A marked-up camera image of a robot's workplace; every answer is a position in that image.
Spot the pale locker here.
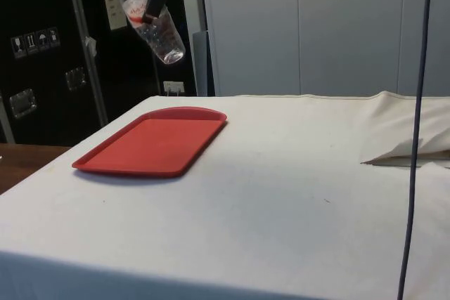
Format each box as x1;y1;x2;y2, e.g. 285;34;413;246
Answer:
398;0;450;98
297;0;401;96
198;0;301;98

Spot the red tray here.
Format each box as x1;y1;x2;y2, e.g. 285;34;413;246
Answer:
71;106;229;178

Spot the clear plastic bottle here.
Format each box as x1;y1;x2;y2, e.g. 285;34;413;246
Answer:
110;0;186;66

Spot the black cable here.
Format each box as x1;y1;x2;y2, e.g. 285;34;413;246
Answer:
397;0;434;300

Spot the black cabinet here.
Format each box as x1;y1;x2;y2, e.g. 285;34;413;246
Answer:
0;0;198;147

